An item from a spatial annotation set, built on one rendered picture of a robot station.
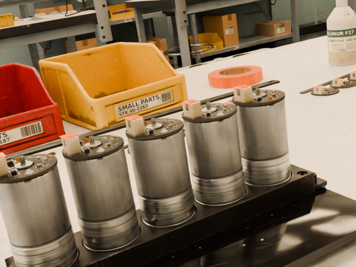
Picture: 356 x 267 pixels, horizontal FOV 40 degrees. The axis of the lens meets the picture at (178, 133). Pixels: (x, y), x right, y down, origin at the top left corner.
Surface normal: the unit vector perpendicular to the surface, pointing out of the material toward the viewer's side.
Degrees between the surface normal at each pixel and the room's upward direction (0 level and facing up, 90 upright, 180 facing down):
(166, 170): 90
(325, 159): 0
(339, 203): 0
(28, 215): 90
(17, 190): 90
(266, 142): 90
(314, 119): 0
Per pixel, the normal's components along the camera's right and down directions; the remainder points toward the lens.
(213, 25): -0.84, 0.29
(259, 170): -0.39, 0.33
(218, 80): -0.69, 0.32
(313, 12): 0.45, 0.22
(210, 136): -0.14, 0.32
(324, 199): -0.14, -0.94
